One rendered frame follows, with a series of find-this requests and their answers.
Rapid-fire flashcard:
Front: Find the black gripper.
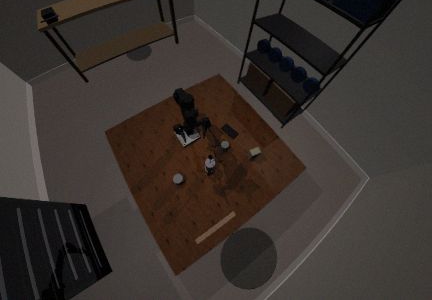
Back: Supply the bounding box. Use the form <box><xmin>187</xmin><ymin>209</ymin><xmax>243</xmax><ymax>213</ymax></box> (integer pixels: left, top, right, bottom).
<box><xmin>174</xmin><ymin>117</ymin><xmax>211</xmax><ymax>143</ymax></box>

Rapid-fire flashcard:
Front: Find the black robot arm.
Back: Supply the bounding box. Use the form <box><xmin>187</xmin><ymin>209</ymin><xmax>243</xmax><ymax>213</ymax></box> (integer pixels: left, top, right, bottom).
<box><xmin>173</xmin><ymin>88</ymin><xmax>199</xmax><ymax>136</ymax></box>

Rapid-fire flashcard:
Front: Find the beige rectangular block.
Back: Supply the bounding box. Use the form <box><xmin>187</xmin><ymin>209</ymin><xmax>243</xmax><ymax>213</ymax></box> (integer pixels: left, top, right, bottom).
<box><xmin>247</xmin><ymin>147</ymin><xmax>261</xmax><ymax>160</ymax></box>

